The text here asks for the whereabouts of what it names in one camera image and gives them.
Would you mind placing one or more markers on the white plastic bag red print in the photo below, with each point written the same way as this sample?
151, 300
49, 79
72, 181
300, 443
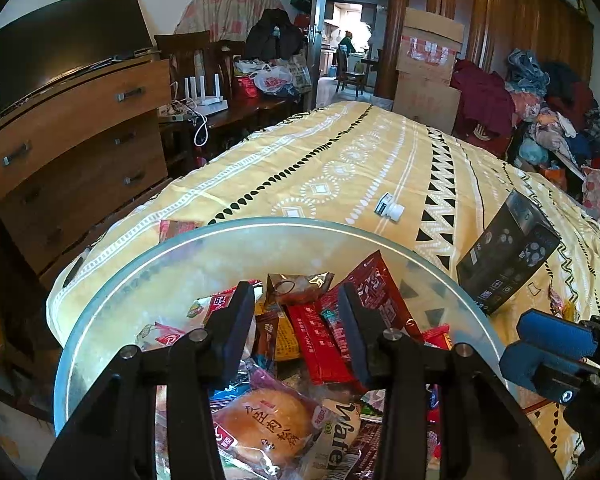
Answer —
272, 81

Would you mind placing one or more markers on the white router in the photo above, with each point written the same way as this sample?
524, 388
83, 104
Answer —
212, 104

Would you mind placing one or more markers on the pile of clothes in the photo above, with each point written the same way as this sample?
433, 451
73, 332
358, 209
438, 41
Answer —
555, 120

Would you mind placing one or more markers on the large glass bowl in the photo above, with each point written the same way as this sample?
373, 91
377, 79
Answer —
145, 285

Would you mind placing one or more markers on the wooden dresser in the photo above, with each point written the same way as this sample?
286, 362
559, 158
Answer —
70, 150

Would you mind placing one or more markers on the pile of snack packets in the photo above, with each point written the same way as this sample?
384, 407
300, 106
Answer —
320, 340

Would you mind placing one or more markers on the plain cardboard box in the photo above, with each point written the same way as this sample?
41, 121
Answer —
425, 105

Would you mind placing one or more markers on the dark wooden desk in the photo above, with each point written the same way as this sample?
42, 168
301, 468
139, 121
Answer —
240, 120

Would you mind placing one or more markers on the dark wooden chair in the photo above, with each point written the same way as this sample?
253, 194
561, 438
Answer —
185, 57

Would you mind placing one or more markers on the wooden door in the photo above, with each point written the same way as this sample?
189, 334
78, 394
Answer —
315, 60

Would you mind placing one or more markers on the black flat television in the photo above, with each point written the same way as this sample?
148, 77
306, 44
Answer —
65, 40

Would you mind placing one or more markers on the flat red snack wrapper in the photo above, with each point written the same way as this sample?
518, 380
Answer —
177, 229

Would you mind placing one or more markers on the cardboard box with red tape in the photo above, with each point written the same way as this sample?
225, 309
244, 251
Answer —
427, 57

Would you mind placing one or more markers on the printed woven bag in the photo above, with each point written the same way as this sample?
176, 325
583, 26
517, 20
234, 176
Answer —
300, 72

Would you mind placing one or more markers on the white power strip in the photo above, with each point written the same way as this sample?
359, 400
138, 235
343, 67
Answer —
175, 111

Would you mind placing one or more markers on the wooden dining chair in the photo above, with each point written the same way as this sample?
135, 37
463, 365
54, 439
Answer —
351, 77

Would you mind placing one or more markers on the black jacket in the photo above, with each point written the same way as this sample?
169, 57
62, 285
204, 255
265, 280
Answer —
275, 35

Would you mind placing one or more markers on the brown wooden wardrobe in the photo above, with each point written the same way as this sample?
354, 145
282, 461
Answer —
500, 15

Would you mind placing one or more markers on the round table under pink cover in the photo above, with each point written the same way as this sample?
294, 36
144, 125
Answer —
225, 2

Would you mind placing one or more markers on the maroon garment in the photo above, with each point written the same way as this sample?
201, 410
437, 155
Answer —
482, 97

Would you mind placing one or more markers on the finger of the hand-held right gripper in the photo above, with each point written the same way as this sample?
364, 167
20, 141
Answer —
530, 365
555, 332

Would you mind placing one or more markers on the dark wooden stool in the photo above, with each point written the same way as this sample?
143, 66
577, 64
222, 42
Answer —
5, 320

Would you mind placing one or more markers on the yellow patterned bed sheet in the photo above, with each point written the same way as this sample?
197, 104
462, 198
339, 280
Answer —
330, 160

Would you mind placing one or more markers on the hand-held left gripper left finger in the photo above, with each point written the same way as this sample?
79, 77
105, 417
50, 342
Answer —
237, 322

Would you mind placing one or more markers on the round bun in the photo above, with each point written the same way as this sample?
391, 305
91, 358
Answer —
265, 425

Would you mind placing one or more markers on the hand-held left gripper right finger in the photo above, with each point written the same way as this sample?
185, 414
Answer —
354, 332

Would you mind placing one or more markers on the black cardboard box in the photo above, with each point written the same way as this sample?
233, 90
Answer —
505, 255

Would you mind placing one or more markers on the small white bottle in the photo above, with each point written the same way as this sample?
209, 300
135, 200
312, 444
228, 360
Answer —
390, 207

